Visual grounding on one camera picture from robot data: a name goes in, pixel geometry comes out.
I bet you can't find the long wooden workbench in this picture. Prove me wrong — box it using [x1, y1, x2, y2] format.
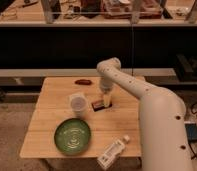
[0, 0, 197, 27]

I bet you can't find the blue foot pedal box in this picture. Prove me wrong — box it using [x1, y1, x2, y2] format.
[185, 123, 197, 142]

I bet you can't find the white ceramic cup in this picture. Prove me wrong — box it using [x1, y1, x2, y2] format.
[69, 92, 87, 117]

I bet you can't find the white plastic bottle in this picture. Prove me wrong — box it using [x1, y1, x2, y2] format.
[97, 135, 130, 171]

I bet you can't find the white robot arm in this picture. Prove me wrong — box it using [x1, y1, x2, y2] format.
[97, 57, 193, 171]

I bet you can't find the wooden folding table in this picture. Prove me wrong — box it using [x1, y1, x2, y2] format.
[19, 76, 146, 171]

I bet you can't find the small dark red object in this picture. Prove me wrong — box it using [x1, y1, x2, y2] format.
[75, 79, 92, 85]

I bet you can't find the dark brown eraser block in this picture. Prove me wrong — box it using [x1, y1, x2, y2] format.
[91, 99, 112, 112]

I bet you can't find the green round plate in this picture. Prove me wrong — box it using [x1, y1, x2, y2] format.
[54, 118, 91, 156]

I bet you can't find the brown tray on workbench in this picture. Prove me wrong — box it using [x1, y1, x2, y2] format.
[101, 0, 163, 19]

